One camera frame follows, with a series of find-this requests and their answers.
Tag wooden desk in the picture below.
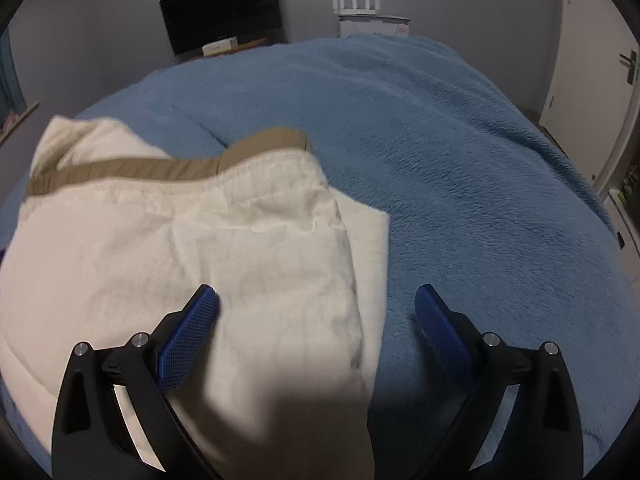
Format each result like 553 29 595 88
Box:
176 35 289 64

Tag white door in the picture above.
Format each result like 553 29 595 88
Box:
538 0 640 192

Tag cream pants with tan waistband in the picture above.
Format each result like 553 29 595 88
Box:
0 116 391 480

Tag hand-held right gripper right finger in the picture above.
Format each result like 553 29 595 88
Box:
413 283 584 480

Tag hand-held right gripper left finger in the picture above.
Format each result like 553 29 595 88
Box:
51 284 222 480

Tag white appliance box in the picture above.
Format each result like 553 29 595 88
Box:
338 14 412 39

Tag black monitor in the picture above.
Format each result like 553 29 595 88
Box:
159 0 284 57

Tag blue fleece blanket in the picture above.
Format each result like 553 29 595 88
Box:
0 33 624 480

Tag dark door handle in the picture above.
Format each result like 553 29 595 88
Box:
618 50 640 84

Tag small white box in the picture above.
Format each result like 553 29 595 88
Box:
202 36 239 56

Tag white router with antennas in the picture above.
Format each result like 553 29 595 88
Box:
330 0 382 16

